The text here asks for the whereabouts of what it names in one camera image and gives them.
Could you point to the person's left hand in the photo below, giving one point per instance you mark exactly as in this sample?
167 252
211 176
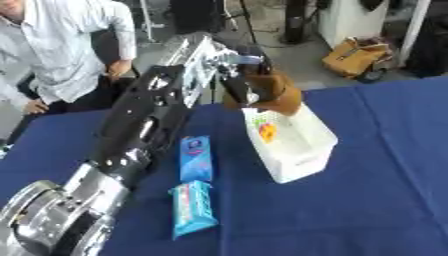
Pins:
119 69

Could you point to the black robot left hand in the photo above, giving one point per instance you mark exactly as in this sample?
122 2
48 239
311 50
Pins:
238 86

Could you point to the person's right hand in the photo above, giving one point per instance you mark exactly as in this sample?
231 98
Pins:
35 107

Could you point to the brown soft toy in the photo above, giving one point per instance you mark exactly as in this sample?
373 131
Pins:
280 91

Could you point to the silver and black robot left arm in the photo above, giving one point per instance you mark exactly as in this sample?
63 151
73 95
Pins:
140 123

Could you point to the white plastic box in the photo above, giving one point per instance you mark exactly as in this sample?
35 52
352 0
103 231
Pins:
303 146

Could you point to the yellow and orange toy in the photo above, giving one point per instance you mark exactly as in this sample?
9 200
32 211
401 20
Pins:
268 131

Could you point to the person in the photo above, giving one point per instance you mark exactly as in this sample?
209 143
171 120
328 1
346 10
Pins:
58 53

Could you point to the blue tissue packet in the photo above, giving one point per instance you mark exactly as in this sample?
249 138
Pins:
195 160

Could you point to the tan bag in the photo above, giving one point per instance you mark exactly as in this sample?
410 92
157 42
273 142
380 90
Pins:
353 58

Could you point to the white cabinet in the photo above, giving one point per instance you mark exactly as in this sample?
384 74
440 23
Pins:
350 20

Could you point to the light blue wet wipes pack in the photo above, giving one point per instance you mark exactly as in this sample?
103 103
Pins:
192 210

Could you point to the white pole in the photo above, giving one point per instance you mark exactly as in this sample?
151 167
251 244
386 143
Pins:
414 30

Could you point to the black bag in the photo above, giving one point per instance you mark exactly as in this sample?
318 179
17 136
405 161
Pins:
430 50

